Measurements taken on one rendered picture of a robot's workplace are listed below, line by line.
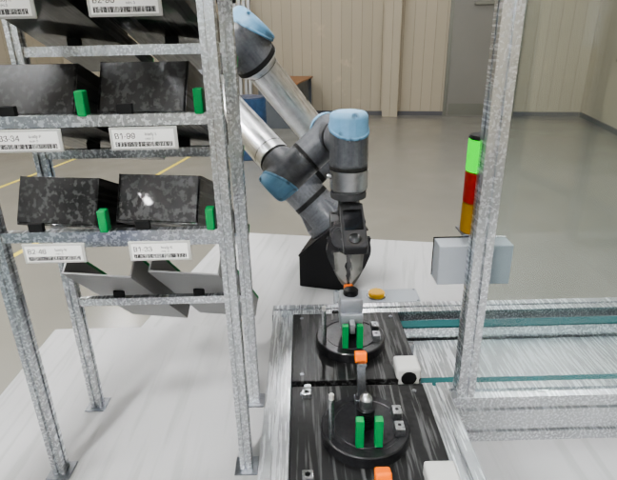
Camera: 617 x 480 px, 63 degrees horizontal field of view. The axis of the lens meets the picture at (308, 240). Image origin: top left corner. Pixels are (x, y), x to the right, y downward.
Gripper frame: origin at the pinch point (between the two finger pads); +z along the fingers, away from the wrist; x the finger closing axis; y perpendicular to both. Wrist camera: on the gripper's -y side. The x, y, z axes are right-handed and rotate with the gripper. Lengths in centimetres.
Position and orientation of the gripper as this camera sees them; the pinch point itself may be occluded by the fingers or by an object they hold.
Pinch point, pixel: (348, 284)
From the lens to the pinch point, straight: 106.0
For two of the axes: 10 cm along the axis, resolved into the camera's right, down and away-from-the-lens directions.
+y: -0.2, -3.8, 9.2
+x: -10.0, 0.3, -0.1
